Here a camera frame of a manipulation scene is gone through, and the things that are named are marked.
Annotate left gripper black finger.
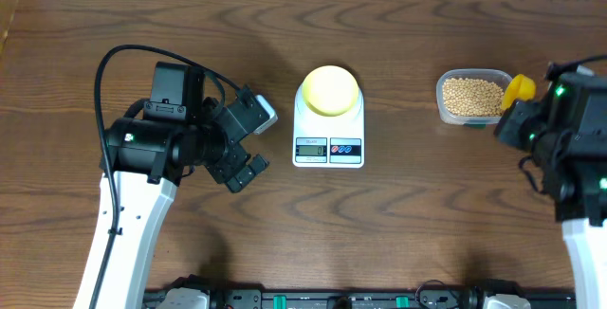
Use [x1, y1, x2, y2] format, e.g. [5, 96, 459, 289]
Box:
[248, 154, 269, 174]
[225, 166, 256, 193]

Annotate yellow measuring scoop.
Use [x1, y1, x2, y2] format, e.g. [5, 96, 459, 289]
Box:
[501, 74, 537, 111]

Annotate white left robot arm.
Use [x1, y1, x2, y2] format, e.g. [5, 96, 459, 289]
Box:
[74, 62, 278, 308]

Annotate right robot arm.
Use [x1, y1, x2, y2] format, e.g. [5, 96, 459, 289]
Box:
[494, 72, 606, 308]

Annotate white digital kitchen scale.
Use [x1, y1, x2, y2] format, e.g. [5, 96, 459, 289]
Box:
[292, 85, 365, 169]

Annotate yellow plastic bowl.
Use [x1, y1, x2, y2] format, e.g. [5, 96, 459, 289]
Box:
[302, 65, 359, 117]

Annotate green tape strip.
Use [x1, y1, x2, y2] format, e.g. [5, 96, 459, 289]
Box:
[465, 123, 487, 129]

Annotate soybeans in container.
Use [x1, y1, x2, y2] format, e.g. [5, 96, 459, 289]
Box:
[442, 78, 504, 117]

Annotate clear plastic container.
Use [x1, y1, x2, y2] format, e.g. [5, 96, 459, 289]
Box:
[436, 68, 512, 126]

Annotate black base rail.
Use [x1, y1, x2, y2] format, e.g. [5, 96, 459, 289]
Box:
[141, 275, 577, 309]

